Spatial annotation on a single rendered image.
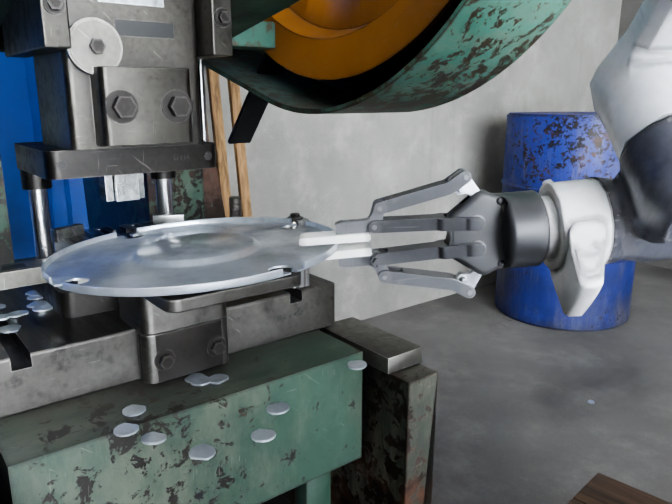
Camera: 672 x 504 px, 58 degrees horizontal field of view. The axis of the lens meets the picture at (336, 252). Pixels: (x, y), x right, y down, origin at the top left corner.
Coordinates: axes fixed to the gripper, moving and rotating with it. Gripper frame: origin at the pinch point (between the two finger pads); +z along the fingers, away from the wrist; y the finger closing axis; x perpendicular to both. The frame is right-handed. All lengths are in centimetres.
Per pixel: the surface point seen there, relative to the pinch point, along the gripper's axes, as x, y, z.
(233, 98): -132, 18, 30
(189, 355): -2.6, -11.6, 16.9
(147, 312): 0.0, -5.5, 19.8
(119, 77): -5.7, 18.1, 20.7
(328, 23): -43, 26, -1
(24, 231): -111, -14, 90
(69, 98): -5.6, 16.4, 26.1
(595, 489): -25, -48, -37
